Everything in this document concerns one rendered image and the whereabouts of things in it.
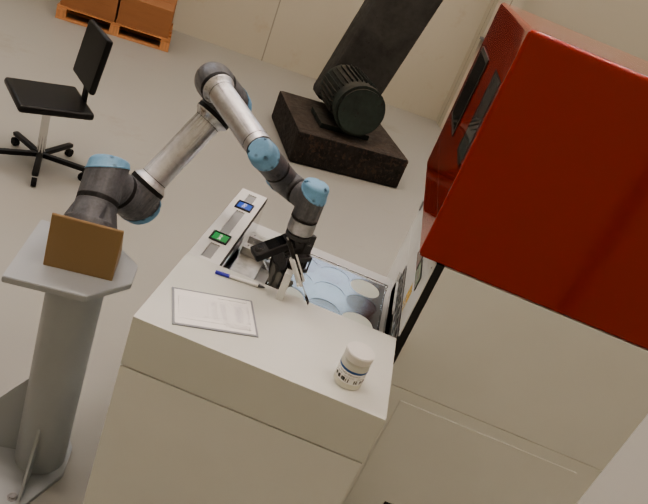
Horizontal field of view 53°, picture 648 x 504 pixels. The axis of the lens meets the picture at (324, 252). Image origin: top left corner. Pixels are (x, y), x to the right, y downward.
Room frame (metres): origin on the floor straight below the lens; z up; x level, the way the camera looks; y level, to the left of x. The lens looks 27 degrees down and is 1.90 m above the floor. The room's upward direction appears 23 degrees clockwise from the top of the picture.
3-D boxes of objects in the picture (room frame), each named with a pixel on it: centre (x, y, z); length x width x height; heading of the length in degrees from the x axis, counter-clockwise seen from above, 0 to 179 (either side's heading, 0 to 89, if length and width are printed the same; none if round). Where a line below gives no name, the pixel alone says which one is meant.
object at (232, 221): (1.81, 0.30, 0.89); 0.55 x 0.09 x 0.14; 0
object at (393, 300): (1.76, -0.27, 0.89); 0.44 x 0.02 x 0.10; 0
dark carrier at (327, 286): (1.75, -0.06, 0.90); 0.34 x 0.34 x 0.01; 0
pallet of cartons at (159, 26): (6.81, 2.96, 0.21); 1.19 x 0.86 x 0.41; 104
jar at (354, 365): (1.27, -0.17, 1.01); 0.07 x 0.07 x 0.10
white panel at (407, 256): (1.94, -0.28, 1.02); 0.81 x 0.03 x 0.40; 0
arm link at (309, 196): (1.61, 0.09, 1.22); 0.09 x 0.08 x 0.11; 56
